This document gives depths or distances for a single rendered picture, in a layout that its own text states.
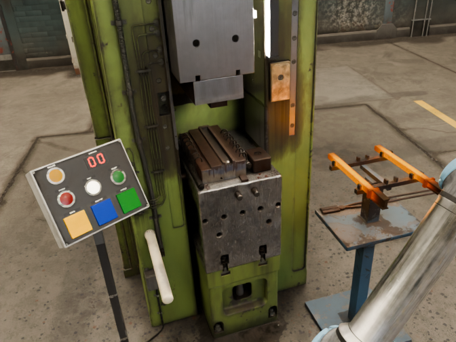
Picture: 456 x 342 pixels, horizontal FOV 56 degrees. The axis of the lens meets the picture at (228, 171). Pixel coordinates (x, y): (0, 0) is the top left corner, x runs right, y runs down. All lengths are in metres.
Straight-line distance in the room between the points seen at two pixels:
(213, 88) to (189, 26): 0.25
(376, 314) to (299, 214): 1.19
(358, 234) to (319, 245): 1.02
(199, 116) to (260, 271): 0.84
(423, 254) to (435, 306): 1.54
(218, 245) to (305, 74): 0.86
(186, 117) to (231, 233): 0.65
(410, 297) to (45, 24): 7.31
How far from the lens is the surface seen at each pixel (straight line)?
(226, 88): 1.69
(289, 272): 2.53
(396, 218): 2.09
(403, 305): 1.21
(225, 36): 1.64
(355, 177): 1.82
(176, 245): 2.15
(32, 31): 7.98
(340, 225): 1.99
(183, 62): 1.62
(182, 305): 2.42
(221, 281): 2.11
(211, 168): 1.80
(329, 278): 2.72
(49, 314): 2.76
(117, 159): 1.62
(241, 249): 2.02
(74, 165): 1.57
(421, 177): 1.88
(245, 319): 2.35
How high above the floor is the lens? 1.85
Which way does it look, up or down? 29 degrees down
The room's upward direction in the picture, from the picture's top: 3 degrees counter-clockwise
